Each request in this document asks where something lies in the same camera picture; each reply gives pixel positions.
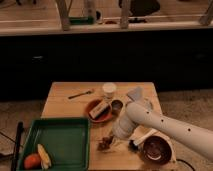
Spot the metal fork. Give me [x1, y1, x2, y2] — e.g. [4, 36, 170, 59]
[68, 90, 94, 99]

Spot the yellow corn cob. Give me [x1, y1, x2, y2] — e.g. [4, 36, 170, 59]
[37, 144, 52, 170]

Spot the orange plate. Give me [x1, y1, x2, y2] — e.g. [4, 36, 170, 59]
[84, 99, 112, 123]

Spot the dark grape bunch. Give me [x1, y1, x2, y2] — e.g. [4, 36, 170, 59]
[97, 136, 113, 151]

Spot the black pole beside table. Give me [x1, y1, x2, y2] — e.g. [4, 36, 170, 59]
[10, 122, 24, 171]

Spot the white handled brush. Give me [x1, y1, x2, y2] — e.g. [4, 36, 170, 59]
[129, 129, 157, 150]

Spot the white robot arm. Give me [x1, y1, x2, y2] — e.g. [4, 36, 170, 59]
[112, 102, 213, 162]

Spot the white cup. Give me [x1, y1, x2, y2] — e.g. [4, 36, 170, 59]
[102, 82, 117, 99]

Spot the green plastic tray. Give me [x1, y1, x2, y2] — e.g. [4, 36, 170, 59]
[17, 117, 90, 171]

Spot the small metal cup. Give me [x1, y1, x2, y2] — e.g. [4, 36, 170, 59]
[111, 100, 123, 115]

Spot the grey cloth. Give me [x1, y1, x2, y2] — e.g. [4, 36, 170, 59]
[127, 87, 143, 101]

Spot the wooden block sponge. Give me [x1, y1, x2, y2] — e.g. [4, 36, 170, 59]
[88, 101, 109, 119]

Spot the dark brown bowl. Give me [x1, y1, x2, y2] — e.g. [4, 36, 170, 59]
[142, 136, 172, 165]

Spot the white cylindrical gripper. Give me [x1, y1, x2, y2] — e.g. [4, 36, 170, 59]
[112, 115, 138, 140]

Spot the orange fruit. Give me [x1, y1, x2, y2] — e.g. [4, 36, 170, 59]
[24, 153, 41, 170]

